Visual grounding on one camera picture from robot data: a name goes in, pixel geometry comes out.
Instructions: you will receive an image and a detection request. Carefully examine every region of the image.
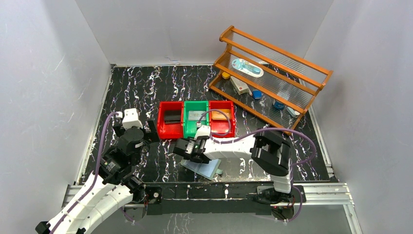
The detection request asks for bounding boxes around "green card holder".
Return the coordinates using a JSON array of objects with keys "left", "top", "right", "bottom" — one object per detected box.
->
[{"left": 181, "top": 159, "right": 223, "bottom": 180}]

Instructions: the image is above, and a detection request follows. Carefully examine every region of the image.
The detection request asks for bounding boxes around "red bin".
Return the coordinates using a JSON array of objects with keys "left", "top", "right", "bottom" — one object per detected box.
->
[
  {"left": 209, "top": 100, "right": 236, "bottom": 138},
  {"left": 157, "top": 101, "right": 184, "bottom": 139}
]

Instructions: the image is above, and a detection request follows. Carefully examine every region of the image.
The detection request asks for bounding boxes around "green bin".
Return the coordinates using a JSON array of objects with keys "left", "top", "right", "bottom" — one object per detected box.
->
[{"left": 183, "top": 100, "right": 209, "bottom": 138}]

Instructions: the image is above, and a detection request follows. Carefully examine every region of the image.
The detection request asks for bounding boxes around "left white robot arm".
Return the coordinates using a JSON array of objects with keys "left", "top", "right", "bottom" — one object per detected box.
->
[{"left": 35, "top": 120, "right": 159, "bottom": 234}]

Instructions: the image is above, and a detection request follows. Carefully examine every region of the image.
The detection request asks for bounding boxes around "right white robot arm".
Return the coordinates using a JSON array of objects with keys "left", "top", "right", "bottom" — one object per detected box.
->
[{"left": 172, "top": 131, "right": 292, "bottom": 194}]

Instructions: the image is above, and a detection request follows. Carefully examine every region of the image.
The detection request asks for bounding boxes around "black card in bin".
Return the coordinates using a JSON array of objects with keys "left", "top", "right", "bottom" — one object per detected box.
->
[{"left": 163, "top": 110, "right": 182, "bottom": 124}]

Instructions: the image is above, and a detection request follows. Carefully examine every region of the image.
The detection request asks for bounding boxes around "grey card in bin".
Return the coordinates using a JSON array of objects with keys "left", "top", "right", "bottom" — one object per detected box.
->
[{"left": 187, "top": 111, "right": 206, "bottom": 121}]

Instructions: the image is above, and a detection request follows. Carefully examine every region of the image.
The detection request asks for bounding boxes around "orange card in bin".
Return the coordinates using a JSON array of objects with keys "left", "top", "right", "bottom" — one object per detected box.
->
[{"left": 211, "top": 109, "right": 232, "bottom": 120}]

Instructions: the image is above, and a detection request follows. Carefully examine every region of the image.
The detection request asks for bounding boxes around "white small box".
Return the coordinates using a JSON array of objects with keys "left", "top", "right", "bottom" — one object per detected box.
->
[{"left": 230, "top": 76, "right": 250, "bottom": 95}]

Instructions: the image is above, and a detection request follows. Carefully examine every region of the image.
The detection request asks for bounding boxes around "yellow round item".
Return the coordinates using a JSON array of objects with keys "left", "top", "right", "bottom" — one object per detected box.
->
[{"left": 222, "top": 72, "right": 230, "bottom": 79}]

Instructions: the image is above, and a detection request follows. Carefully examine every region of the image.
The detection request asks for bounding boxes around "blue round item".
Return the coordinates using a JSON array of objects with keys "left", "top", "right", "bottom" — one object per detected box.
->
[{"left": 251, "top": 90, "right": 263, "bottom": 100}]

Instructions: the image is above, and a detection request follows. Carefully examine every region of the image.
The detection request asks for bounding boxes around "dark blue round container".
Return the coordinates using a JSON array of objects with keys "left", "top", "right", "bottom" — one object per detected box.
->
[{"left": 272, "top": 99, "right": 286, "bottom": 111}]

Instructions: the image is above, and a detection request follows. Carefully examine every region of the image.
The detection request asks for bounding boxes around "light blue small item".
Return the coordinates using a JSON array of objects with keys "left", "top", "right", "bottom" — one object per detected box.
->
[{"left": 286, "top": 107, "right": 300, "bottom": 117}]

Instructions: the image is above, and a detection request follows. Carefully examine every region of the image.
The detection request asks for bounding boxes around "orange wooden shelf rack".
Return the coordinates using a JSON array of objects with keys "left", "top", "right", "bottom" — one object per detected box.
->
[{"left": 209, "top": 26, "right": 333, "bottom": 129}]

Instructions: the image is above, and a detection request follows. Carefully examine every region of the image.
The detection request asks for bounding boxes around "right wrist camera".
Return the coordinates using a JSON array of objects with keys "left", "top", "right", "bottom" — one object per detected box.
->
[{"left": 194, "top": 125, "right": 211, "bottom": 139}]

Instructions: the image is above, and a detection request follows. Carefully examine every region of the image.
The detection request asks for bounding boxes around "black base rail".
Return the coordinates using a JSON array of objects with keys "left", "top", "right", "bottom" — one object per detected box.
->
[{"left": 147, "top": 182, "right": 298, "bottom": 215}]

